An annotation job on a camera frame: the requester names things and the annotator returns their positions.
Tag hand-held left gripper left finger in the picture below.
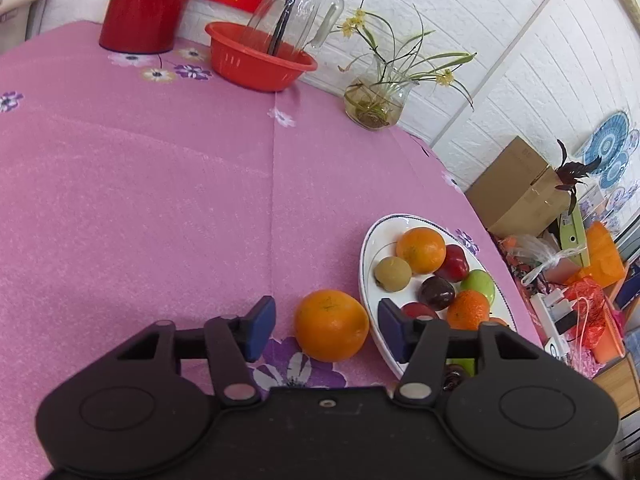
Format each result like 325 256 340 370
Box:
95 296 277 407

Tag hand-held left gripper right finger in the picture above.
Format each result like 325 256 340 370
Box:
377 298 566 407

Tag white plate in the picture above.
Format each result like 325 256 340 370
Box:
359 214 518 381

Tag red apple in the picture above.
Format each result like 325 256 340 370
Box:
401 301 441 321
434 244 471 283

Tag tan kiwi fruit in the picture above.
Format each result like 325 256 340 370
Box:
374 256 413 292

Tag dark purple plum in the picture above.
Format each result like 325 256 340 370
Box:
418 276 457 311
442 364 471 393

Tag large orange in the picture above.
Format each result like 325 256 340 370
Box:
396 227 447 275
293 289 371 363

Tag green apple front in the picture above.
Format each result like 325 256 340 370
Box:
460 269 497 306

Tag white power strip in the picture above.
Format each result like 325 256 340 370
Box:
530 290 576 356

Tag clear plastic bag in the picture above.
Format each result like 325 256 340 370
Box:
505 232 568 286

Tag white charger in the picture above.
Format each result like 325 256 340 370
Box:
542 287 568 311

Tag pink floral tablecloth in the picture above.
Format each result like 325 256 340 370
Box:
0 21 546 401

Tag cardboard box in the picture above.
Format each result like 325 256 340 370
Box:
465 136 581 238

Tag red plastic bag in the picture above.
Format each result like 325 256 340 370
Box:
562 280 623 351

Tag green box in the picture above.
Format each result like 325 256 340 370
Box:
557 207 591 268

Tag orange bag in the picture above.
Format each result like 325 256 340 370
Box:
580 221 626 288

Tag glass vase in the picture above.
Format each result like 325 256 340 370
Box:
343 55 416 131

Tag purple leaf plant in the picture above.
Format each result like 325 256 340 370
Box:
554 140 603 216

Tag red plastic basket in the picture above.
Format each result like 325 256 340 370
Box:
205 21 319 93

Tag yellow flowered green plant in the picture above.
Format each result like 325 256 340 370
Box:
334 0 478 111

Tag black stirrer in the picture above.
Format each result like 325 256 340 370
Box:
266 0 301 57

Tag glass pitcher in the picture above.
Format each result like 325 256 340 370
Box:
245 0 346 58

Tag red thermos jug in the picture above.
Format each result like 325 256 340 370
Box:
98 0 221 55

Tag medium blue patterned wall plate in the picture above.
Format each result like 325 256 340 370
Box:
597 152 630 191

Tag large blue patterned wall plate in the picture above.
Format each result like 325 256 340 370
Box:
585 111 630 173

